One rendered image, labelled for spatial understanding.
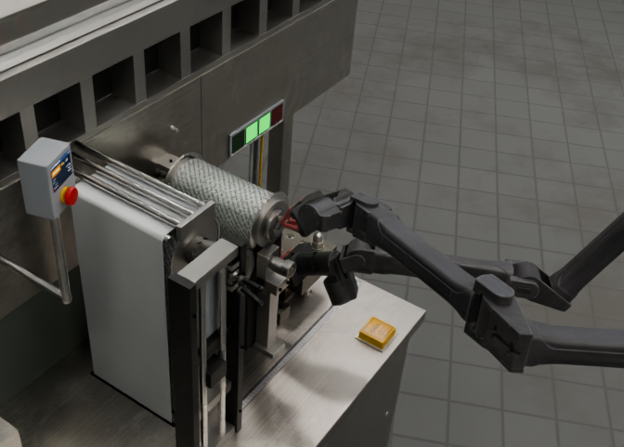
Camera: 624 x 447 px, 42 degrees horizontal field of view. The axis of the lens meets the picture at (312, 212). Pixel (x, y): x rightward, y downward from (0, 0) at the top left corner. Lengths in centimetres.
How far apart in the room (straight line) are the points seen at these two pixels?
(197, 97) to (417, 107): 297
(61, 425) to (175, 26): 91
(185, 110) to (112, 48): 32
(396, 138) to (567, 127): 104
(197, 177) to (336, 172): 238
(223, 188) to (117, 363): 46
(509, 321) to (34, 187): 76
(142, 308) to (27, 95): 47
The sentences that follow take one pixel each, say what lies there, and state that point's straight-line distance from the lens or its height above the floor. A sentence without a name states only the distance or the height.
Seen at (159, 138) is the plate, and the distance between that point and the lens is 197.
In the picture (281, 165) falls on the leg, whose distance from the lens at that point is 287.
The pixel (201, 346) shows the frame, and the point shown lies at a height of 126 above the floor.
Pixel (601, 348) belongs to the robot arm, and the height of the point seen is 148.
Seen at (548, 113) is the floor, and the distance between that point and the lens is 509.
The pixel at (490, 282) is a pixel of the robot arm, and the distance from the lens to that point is 141.
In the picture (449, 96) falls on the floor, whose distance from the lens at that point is 506.
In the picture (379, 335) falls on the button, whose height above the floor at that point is 92.
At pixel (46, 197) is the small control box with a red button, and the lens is 128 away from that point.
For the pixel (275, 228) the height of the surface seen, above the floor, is 125.
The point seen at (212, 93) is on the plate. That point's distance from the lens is 208.
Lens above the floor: 240
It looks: 38 degrees down
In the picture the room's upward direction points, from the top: 5 degrees clockwise
